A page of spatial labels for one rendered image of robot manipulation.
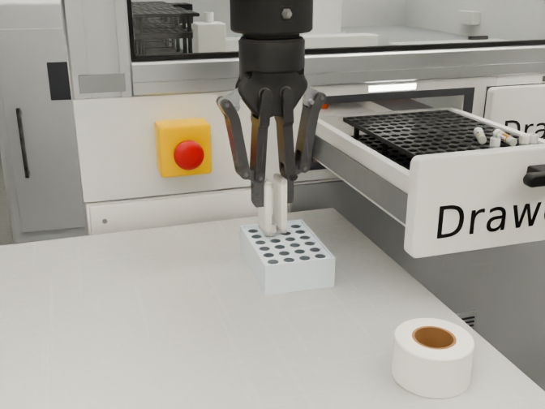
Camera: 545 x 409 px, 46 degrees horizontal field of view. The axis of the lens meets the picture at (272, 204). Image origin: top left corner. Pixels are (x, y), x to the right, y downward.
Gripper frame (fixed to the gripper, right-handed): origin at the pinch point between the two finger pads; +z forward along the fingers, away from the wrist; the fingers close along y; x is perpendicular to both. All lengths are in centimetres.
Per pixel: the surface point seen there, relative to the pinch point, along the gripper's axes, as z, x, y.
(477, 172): -7.2, 16.9, -16.7
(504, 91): -8.7, -13.9, -44.6
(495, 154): -8.9, 17.0, -18.6
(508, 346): 41, -15, -54
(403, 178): -5.1, 10.5, -11.8
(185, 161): -3.5, -10.7, 8.3
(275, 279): 5.6, 8.8, 2.9
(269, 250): 4.1, 4.3, 2.0
